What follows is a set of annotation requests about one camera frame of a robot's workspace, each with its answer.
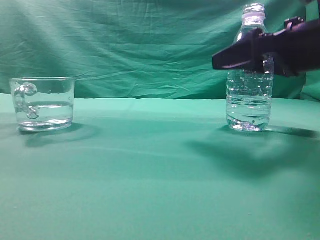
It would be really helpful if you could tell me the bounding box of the green backdrop cloth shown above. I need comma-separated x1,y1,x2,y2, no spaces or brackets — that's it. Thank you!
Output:
0,0,320,103

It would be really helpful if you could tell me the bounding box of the clear glass mug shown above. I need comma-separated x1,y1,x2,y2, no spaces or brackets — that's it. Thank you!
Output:
9,77,75,132

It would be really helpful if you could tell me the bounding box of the clear plastic water bottle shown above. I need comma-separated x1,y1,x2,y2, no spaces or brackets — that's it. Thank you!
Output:
225,3,275,133

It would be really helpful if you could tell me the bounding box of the green table cloth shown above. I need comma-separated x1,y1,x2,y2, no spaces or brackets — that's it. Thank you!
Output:
0,94,320,240

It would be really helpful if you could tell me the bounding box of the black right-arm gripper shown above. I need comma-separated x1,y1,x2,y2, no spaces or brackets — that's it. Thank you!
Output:
212,17,320,77

